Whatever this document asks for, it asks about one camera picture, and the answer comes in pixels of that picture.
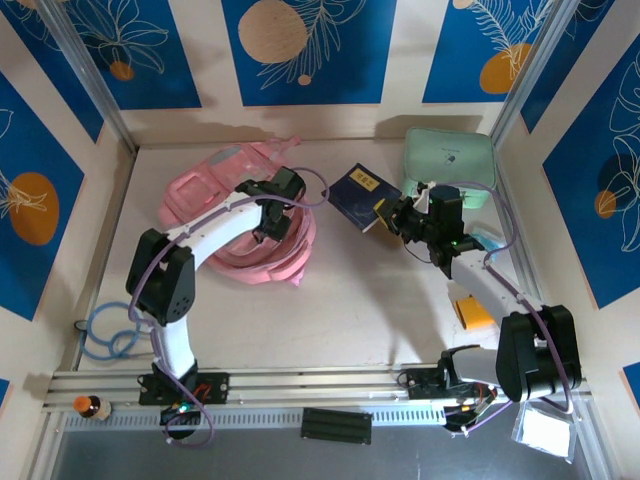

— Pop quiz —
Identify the black ribbed plate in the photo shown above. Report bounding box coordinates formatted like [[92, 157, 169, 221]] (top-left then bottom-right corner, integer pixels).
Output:
[[299, 407, 374, 446]]

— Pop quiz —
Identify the pink student backpack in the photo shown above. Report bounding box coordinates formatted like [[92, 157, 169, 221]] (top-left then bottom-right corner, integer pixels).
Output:
[[158, 133, 317, 287]]

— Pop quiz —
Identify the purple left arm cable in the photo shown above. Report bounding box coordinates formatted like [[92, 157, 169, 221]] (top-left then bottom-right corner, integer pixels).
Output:
[[128, 167, 334, 449]]

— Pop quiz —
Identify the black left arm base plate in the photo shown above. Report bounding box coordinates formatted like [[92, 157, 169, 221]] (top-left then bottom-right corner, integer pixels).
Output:
[[138, 371, 231, 406]]

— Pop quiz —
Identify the navy book with yellow label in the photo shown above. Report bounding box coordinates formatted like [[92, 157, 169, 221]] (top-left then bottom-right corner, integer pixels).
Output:
[[327, 162, 404, 235]]

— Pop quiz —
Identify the slotted grey cable duct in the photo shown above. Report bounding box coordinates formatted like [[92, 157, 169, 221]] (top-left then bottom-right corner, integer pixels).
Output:
[[62, 407, 449, 432]]

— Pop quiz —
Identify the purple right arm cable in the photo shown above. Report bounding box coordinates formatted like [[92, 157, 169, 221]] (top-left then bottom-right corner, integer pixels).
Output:
[[424, 179, 576, 436]]

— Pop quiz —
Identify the aluminium right corner post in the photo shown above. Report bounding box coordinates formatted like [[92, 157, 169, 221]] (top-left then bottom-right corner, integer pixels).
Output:
[[489, 0, 581, 151]]

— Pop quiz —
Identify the aluminium left corner post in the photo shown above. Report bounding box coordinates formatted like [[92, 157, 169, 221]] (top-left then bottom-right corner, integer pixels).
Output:
[[37, 0, 140, 154]]

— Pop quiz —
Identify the aluminium front rail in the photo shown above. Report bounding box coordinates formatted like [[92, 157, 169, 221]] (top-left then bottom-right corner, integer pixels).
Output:
[[42, 366, 587, 412]]

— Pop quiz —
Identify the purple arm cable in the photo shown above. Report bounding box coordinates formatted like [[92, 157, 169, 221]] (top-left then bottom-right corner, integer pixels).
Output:
[[128, 167, 334, 449], [424, 179, 576, 436]]

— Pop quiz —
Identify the clear plastic bag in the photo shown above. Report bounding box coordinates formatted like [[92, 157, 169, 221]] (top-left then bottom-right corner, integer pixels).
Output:
[[512, 399, 576, 464]]

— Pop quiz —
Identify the light blue hose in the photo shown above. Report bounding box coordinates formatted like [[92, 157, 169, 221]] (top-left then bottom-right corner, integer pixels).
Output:
[[79, 301, 154, 362]]

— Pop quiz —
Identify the blue floral wall poster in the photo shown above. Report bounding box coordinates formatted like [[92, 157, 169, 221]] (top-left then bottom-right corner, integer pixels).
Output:
[[519, 0, 617, 135], [0, 0, 105, 145], [542, 47, 640, 310], [63, 0, 203, 111], [0, 69, 86, 322], [422, 0, 554, 105], [221, 0, 399, 108]]

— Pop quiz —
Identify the aluminium corner post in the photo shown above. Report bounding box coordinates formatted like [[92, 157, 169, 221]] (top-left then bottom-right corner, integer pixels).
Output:
[[489, 0, 581, 151], [37, 0, 140, 154]]

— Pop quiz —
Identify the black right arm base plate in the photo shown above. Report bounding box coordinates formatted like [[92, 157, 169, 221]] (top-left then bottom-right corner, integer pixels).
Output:
[[404, 367, 499, 401]]

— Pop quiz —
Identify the mint green zip case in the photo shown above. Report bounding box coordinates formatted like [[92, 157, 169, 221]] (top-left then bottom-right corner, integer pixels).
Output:
[[402, 126, 498, 211]]

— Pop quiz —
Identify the brown bottle with orange cap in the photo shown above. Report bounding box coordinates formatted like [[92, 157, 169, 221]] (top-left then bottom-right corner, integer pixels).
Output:
[[73, 394, 114, 422]]

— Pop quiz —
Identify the orange yellow small box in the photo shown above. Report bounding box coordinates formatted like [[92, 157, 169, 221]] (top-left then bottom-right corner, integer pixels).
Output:
[[452, 294, 494, 331]]

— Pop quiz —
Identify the blue tissue pack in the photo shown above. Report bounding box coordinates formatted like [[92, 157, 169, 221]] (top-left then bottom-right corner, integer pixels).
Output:
[[467, 224, 505, 251]]

